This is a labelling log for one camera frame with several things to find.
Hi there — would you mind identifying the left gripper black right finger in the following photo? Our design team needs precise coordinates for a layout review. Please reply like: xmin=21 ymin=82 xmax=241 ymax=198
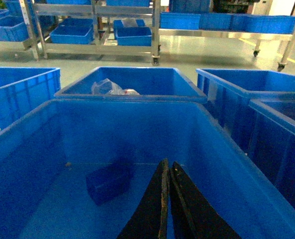
xmin=169 ymin=161 xmax=240 ymax=239

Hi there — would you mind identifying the far stainless wheeled rack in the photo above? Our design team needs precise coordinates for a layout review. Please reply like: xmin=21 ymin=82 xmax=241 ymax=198
xmin=0 ymin=0 xmax=160 ymax=66

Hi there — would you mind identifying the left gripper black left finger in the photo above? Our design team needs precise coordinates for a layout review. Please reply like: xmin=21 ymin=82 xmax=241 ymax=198
xmin=117 ymin=158 xmax=170 ymax=239

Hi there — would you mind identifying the blue bin behind left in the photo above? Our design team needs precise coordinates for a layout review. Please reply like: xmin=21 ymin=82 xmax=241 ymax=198
xmin=55 ymin=67 xmax=207 ymax=104

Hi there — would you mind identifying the blue bin behind right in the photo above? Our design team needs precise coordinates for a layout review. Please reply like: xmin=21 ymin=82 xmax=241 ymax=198
xmin=196 ymin=68 xmax=295 ymax=152

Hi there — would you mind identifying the clear plastic bag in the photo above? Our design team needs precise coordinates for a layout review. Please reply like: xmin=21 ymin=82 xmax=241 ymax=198
xmin=91 ymin=78 xmax=140 ymax=95

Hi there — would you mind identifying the blue bin with red bags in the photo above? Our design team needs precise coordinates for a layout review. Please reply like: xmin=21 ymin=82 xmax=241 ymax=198
xmin=249 ymin=100 xmax=295 ymax=209

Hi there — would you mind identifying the empty blue bin bottom shelf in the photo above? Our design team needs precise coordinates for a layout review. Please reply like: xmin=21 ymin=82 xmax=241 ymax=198
xmin=0 ymin=99 xmax=295 ymax=239

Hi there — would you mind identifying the far blue bin centre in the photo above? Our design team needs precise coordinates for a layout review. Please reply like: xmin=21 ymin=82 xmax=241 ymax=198
xmin=113 ymin=19 xmax=152 ymax=46

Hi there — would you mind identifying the dark blue part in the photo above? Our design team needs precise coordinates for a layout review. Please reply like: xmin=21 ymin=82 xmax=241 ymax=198
xmin=86 ymin=158 xmax=134 ymax=206

